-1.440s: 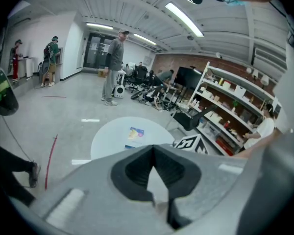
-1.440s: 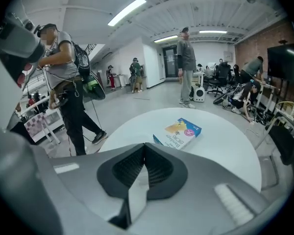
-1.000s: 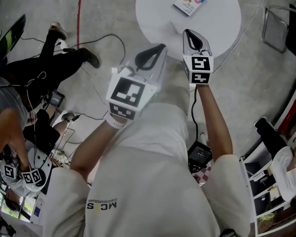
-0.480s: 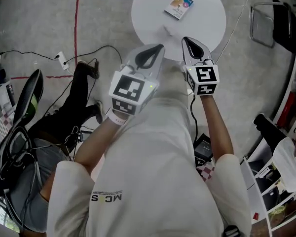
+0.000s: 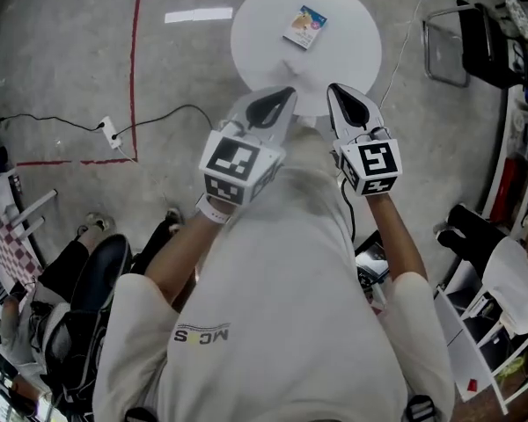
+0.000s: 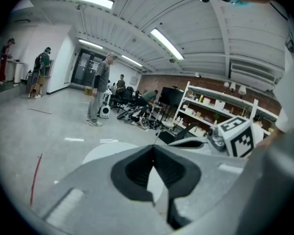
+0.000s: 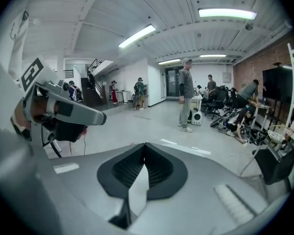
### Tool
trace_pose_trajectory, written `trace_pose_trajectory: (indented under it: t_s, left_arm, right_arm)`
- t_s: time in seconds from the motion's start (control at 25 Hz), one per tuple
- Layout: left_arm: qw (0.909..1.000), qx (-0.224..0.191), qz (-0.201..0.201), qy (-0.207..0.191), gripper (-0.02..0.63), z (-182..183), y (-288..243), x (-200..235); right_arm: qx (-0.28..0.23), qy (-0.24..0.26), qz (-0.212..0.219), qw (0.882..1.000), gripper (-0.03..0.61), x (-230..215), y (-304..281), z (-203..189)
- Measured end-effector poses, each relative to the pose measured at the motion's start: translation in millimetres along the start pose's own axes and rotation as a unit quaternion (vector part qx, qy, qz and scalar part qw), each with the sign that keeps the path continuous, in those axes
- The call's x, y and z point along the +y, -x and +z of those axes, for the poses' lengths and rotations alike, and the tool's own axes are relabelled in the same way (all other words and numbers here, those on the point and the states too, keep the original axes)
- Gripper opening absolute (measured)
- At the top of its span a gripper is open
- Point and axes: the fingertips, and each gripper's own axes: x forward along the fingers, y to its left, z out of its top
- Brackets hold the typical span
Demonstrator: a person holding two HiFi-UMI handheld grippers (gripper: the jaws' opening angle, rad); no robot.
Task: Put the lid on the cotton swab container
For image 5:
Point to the white floor tape strip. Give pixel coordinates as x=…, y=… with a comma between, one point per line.
x=198, y=15

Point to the white stool legs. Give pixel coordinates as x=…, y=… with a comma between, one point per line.
x=33, y=211

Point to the red canister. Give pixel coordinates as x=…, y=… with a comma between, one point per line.
x=508, y=185

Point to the white power strip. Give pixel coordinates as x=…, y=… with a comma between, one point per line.
x=110, y=132

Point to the patterned cloth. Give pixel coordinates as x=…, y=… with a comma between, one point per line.
x=520, y=13

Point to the person's white t-shirt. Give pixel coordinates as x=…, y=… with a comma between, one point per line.
x=281, y=306

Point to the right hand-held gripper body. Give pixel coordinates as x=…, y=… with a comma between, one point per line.
x=374, y=161

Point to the person's left forearm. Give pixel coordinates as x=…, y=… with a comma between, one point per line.
x=180, y=253

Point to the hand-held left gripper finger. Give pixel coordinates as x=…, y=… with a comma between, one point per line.
x=264, y=91
x=288, y=114

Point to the colourful cotton swab container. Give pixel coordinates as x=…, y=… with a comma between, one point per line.
x=305, y=28

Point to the white low table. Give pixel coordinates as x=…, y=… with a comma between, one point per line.
x=466, y=350

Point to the person's right forearm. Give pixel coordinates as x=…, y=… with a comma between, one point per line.
x=398, y=240

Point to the white wristband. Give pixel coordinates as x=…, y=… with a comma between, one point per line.
x=211, y=211

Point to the person's legs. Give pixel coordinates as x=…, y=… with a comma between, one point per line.
x=310, y=147

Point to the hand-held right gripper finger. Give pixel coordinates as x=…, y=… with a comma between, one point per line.
x=334, y=112
x=369, y=106

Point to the white shelf unit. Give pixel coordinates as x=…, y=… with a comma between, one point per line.
x=517, y=117

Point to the small red item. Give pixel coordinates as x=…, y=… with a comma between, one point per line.
x=471, y=385

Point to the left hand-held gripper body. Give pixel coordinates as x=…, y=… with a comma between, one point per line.
x=229, y=158

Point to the red checkered cloth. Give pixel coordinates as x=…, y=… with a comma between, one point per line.
x=17, y=257

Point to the black metal chair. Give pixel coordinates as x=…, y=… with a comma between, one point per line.
x=479, y=42

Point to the round white table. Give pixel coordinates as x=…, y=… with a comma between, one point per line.
x=264, y=42

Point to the red floor tape line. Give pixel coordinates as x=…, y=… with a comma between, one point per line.
x=134, y=82

